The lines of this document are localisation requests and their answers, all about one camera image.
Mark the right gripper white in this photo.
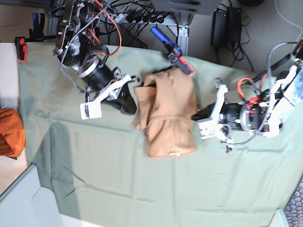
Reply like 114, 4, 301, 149
84, 68, 139, 115

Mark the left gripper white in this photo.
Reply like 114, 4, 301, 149
191, 78, 234, 153

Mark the tan orange T-shirt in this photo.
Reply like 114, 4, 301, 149
134, 67, 198, 158

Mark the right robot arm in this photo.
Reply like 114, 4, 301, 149
53, 0, 138, 120

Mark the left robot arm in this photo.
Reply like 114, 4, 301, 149
191, 41, 303, 151

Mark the blue clamp at centre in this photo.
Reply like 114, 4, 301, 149
150, 26, 195, 77

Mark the blue clamp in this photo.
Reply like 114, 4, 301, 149
150, 26, 195, 77
14, 13, 57, 62

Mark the light green table cloth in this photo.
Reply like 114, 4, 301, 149
18, 43, 303, 227

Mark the power strip with plugs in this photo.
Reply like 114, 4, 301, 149
109, 10, 176, 26

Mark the black power brick pair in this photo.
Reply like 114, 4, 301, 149
211, 7, 242, 47

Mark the blue clamp on left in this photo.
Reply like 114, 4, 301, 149
14, 13, 57, 62

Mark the dark orange folded garment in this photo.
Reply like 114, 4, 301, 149
0, 108, 26, 159

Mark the grey plastic bin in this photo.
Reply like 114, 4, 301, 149
0, 165, 62, 227

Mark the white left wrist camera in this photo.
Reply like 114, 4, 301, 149
197, 119, 225, 140

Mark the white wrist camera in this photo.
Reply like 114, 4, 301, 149
197, 119, 225, 140
80, 102, 102, 120

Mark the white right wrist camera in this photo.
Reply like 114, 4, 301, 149
80, 102, 102, 120

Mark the aluminium frame post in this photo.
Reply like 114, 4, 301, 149
167, 12, 194, 56

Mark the grey camera mount plate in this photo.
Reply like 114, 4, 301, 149
151, 0, 222, 15

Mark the white cable on carpet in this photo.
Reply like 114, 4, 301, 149
273, 0, 303, 43

